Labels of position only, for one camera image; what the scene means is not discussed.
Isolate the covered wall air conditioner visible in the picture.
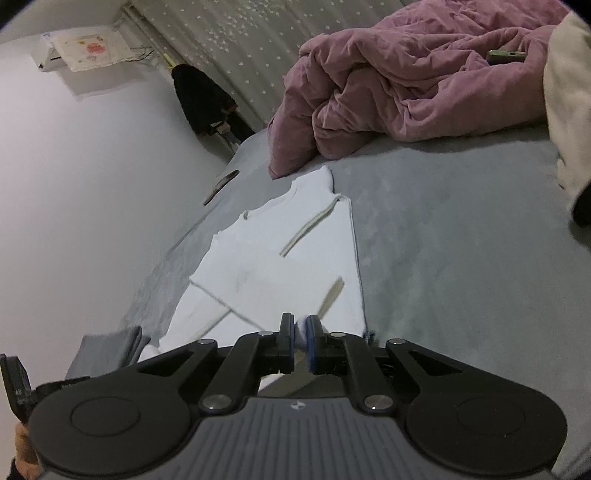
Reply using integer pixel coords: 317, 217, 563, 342
31, 23, 139, 75

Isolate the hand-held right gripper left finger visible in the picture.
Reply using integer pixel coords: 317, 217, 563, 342
136, 312, 296, 412

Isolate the white sweatshirt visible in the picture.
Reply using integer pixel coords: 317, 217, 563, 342
139, 165, 368, 398

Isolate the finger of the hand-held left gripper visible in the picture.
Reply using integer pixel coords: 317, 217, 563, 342
0, 353, 90, 422

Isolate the pink quilt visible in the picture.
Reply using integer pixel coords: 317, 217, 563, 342
268, 0, 573, 181

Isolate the person's left hand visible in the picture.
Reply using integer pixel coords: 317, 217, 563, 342
14, 422, 40, 480

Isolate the grey folded cloth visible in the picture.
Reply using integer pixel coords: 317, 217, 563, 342
65, 325, 152, 381

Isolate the green phone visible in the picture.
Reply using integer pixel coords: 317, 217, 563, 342
486, 49, 527, 65

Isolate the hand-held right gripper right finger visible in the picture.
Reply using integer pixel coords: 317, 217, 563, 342
305, 314, 467, 412

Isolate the dark hanging jacket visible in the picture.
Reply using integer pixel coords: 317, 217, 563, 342
171, 64, 238, 137

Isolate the grey star-print curtain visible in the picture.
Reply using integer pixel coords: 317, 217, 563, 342
124, 0, 402, 132

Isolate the grey bed sheet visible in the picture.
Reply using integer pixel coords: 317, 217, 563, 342
117, 124, 591, 478

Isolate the cream fleece garment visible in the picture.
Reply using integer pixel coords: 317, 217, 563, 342
542, 14, 591, 254

